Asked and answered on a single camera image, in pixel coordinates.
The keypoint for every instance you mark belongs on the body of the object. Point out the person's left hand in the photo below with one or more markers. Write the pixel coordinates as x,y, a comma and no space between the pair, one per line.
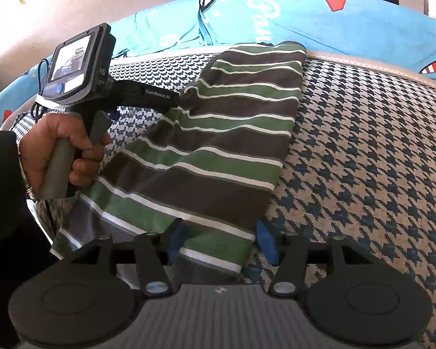
40,145

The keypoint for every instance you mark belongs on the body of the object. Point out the houndstooth sofa seat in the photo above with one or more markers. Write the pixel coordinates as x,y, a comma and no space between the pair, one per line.
367,152

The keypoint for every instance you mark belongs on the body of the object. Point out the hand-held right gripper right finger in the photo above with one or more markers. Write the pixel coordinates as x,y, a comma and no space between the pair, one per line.
266,241

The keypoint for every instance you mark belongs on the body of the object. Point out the green brown striped t-shirt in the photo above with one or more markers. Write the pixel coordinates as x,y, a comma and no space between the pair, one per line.
221,134

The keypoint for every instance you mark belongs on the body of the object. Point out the blue printed blanket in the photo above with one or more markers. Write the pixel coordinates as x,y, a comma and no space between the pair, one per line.
367,32

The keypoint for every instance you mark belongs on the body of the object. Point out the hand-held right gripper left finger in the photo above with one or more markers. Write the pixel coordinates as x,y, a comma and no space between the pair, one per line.
177,241

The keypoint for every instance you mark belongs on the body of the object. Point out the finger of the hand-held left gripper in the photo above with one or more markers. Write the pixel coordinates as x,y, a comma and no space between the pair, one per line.
149,96

